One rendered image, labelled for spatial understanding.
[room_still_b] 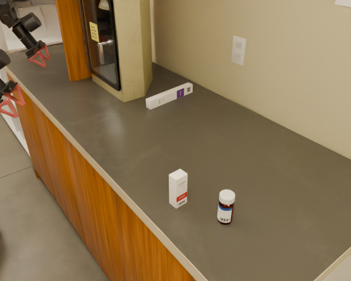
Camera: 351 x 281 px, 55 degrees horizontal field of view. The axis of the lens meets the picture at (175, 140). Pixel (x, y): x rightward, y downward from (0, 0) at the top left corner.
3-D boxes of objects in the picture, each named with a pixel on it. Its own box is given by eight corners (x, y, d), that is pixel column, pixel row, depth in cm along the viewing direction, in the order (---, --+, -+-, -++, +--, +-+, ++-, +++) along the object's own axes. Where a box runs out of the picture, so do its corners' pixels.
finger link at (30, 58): (53, 59, 164) (39, 43, 159) (50, 64, 158) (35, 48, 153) (42, 66, 165) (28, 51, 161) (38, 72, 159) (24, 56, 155)
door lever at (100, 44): (113, 62, 143) (110, 61, 145) (111, 39, 138) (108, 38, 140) (101, 64, 141) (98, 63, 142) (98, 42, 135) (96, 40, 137)
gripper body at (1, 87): (14, 83, 123) (-1, 66, 119) (6, 95, 114) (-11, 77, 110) (0, 92, 124) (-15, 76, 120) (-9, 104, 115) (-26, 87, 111)
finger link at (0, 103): (28, 106, 123) (8, 86, 118) (23, 115, 117) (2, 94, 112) (13, 115, 124) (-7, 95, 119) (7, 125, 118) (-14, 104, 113)
